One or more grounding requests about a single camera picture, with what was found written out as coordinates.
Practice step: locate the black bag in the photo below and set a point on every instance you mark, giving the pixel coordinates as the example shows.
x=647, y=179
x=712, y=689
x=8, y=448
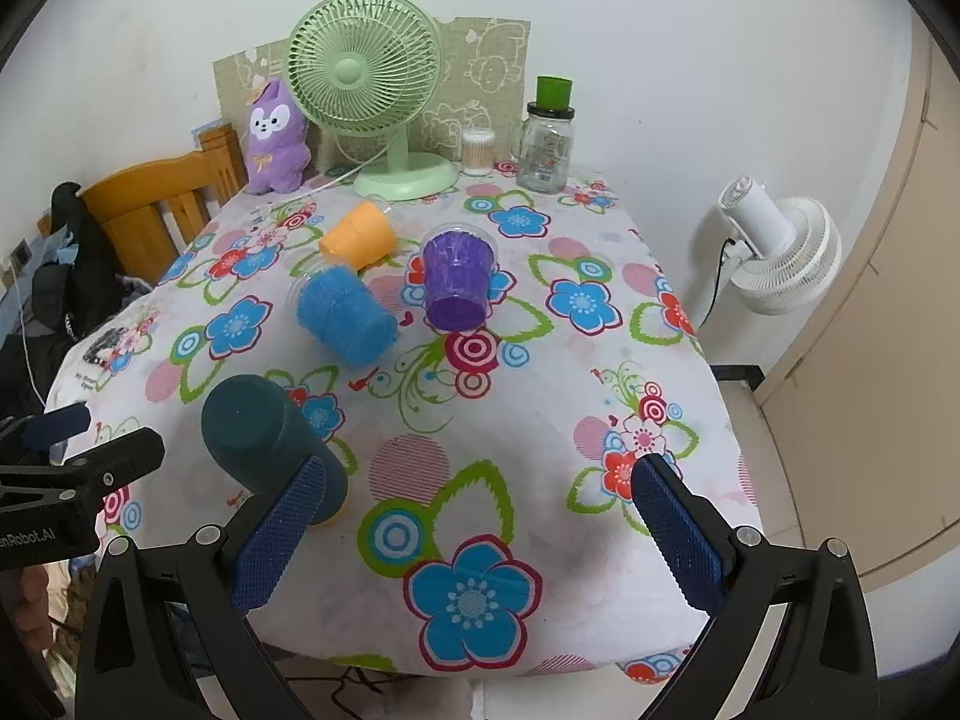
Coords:
x=82, y=277

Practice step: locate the cotton swab container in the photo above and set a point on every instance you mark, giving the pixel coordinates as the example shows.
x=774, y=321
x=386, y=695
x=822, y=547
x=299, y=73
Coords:
x=478, y=154

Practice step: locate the green desk fan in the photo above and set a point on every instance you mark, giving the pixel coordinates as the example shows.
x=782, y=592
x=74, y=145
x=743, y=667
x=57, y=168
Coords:
x=349, y=71

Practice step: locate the blue cup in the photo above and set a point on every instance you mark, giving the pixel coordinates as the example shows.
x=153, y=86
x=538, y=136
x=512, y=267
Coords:
x=345, y=311

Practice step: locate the orange cup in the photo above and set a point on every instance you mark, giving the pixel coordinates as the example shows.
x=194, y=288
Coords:
x=360, y=234

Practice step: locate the wooden chair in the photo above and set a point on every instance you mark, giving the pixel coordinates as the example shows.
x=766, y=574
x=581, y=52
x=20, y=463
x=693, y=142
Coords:
x=142, y=214

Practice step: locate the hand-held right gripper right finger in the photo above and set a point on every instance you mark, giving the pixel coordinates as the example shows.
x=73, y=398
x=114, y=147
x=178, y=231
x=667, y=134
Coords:
x=679, y=540

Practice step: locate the purple plush toy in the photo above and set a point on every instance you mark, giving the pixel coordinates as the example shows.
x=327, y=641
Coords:
x=276, y=146

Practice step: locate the printed cardboard sheet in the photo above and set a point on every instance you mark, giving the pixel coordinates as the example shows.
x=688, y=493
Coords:
x=491, y=64

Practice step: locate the dark teal cup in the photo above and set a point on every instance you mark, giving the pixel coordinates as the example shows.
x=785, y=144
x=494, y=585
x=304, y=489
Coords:
x=251, y=427

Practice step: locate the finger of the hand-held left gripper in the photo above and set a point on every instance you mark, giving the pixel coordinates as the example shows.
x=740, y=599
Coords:
x=112, y=461
x=56, y=424

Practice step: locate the glass jar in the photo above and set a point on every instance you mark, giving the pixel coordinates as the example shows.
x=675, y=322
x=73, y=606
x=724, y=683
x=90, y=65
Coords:
x=545, y=154

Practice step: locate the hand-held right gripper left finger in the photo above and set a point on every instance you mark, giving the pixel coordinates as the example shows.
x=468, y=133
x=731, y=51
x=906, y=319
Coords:
x=277, y=532

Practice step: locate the green plastic cap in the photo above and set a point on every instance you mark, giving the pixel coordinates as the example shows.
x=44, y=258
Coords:
x=553, y=94

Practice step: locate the floral tablecloth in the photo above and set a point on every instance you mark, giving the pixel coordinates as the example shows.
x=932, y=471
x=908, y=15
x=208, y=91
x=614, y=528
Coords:
x=525, y=427

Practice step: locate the purple cup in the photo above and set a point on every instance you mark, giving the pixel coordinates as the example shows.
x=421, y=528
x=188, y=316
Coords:
x=456, y=277

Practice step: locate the beige door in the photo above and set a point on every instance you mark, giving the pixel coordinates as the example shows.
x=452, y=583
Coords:
x=885, y=390

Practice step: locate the white standing fan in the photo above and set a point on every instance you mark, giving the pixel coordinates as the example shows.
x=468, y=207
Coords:
x=784, y=244

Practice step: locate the person's left hand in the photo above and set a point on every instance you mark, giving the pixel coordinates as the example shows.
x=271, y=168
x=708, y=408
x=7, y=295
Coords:
x=31, y=604

